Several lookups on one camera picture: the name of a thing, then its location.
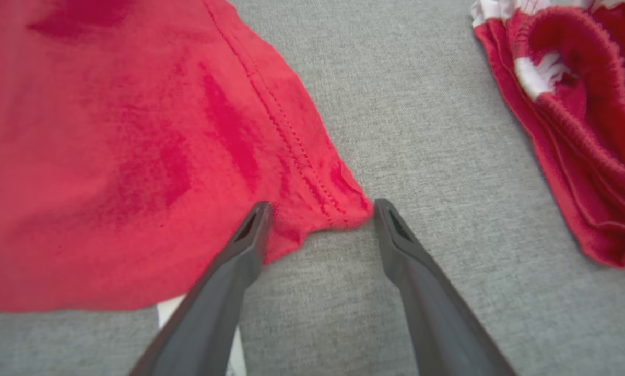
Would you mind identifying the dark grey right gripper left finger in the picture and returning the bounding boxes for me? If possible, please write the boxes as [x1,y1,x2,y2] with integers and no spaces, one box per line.
[128,201,272,376]

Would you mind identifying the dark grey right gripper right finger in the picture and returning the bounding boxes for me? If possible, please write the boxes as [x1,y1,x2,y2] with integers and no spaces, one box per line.
[373,199,516,376]

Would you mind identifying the red white jersey number 23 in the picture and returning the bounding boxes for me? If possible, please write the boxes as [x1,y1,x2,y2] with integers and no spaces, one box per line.
[470,0,625,269]

